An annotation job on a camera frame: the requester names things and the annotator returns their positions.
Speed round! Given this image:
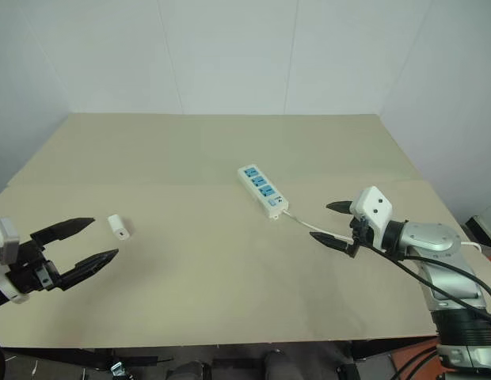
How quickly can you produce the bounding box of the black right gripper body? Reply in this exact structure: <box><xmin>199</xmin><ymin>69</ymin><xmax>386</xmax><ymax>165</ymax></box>
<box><xmin>348</xmin><ymin>215</ymin><xmax>380</xmax><ymax>250</ymax></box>

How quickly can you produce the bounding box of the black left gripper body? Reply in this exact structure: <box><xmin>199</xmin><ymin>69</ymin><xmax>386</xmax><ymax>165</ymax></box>
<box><xmin>6</xmin><ymin>238</ymin><xmax>63</xmax><ymax>295</ymax></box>

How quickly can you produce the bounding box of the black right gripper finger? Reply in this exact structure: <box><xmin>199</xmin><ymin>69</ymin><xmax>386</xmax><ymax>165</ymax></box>
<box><xmin>325</xmin><ymin>200</ymin><xmax>354</xmax><ymax>216</ymax></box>
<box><xmin>309</xmin><ymin>231</ymin><xmax>360</xmax><ymax>259</ymax></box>

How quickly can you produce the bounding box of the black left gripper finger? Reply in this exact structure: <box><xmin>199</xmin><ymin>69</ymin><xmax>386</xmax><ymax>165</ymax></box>
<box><xmin>29</xmin><ymin>216</ymin><xmax>97</xmax><ymax>252</ymax></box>
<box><xmin>56</xmin><ymin>249</ymin><xmax>120</xmax><ymax>291</ymax></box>

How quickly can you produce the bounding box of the white plug adapter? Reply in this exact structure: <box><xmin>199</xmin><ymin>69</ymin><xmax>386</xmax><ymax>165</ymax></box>
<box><xmin>107</xmin><ymin>213</ymin><xmax>130</xmax><ymax>241</ymax></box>

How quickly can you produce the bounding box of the white power strip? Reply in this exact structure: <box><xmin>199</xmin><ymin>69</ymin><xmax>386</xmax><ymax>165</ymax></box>
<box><xmin>237</xmin><ymin>162</ymin><xmax>290</xmax><ymax>222</ymax></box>

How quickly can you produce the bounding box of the orange object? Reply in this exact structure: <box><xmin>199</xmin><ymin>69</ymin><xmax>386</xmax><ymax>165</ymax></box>
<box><xmin>386</xmin><ymin>342</ymin><xmax>443</xmax><ymax>380</ymax></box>

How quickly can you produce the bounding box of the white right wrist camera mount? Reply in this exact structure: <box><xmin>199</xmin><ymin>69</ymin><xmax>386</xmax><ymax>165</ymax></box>
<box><xmin>349</xmin><ymin>185</ymin><xmax>394</xmax><ymax>253</ymax></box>

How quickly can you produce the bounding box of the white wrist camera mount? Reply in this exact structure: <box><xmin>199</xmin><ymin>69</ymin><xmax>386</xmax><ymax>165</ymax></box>
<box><xmin>0</xmin><ymin>215</ymin><xmax>25</xmax><ymax>306</ymax></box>
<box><xmin>349</xmin><ymin>185</ymin><xmax>394</xmax><ymax>253</ymax></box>

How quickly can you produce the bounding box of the white power cable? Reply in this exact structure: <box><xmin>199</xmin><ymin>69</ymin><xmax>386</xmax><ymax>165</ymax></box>
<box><xmin>283</xmin><ymin>210</ymin><xmax>482</xmax><ymax>251</ymax></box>

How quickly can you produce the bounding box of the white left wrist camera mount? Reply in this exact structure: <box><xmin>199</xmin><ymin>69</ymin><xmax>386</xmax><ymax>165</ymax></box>
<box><xmin>0</xmin><ymin>215</ymin><xmax>25</xmax><ymax>306</ymax></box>

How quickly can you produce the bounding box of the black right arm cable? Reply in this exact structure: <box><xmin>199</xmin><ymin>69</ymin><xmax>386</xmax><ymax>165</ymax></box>
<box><xmin>362</xmin><ymin>236</ymin><xmax>491</xmax><ymax>329</ymax></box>

